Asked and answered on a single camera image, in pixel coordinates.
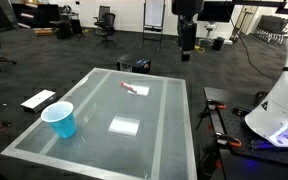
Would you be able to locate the orange black bar clamp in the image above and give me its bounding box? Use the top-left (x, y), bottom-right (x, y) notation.
top-left (213, 131), bottom-right (243, 149)
top-left (205, 99), bottom-right (228, 111)

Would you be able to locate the whiteboard easel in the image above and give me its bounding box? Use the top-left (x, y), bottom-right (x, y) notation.
top-left (142, 0), bottom-right (167, 46)

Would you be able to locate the long black floor cable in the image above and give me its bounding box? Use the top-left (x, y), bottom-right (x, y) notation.
top-left (229, 18), bottom-right (280, 81)

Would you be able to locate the black office chair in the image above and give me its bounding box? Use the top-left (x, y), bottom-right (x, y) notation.
top-left (93, 5), bottom-right (112, 29)
top-left (95, 12), bottom-right (117, 48)

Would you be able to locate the black monitor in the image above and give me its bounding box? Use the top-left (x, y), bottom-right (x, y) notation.
top-left (197, 0), bottom-right (235, 23)

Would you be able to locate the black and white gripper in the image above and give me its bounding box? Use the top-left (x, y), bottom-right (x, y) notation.
top-left (177, 13), bottom-right (198, 63)

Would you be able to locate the black desk with shelves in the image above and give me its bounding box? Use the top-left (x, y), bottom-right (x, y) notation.
top-left (12, 2), bottom-right (83, 40)

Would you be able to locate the white flat box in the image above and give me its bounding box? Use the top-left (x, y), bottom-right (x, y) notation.
top-left (20, 89), bottom-right (58, 114)

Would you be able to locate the stacked chairs rack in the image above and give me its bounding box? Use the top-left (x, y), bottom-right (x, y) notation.
top-left (252, 14), bottom-right (288, 45)

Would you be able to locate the red marker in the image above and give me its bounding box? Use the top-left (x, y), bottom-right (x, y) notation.
top-left (119, 81), bottom-right (138, 94)

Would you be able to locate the yellow cable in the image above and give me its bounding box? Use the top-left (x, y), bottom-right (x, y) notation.
top-left (193, 45), bottom-right (206, 54)

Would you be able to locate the black trash bin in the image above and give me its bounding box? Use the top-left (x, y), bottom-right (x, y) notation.
top-left (212, 36), bottom-right (226, 52)

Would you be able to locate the black perforated mounting table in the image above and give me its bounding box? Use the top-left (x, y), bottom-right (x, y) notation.
top-left (203, 86), bottom-right (288, 180)

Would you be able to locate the light blue plastic cup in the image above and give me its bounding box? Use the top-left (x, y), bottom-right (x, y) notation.
top-left (40, 100), bottom-right (78, 140)

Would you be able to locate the black case with blue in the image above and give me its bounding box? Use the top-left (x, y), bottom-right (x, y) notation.
top-left (116, 54), bottom-right (152, 75)

